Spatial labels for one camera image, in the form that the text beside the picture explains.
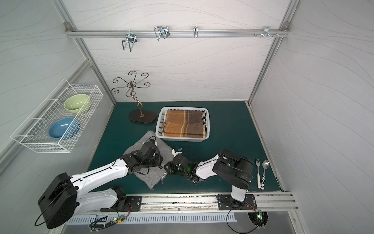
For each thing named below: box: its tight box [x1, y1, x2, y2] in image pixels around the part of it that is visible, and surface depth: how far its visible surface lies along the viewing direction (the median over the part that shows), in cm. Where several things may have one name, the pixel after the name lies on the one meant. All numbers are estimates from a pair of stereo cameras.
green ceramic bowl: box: [63, 94, 92, 115], surface depth 73 cm
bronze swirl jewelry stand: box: [111, 70, 157, 124], surface depth 93 cm
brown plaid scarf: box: [162, 110, 207, 138], surface depth 94 cm
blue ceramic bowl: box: [48, 117, 81, 140], surface depth 65 cm
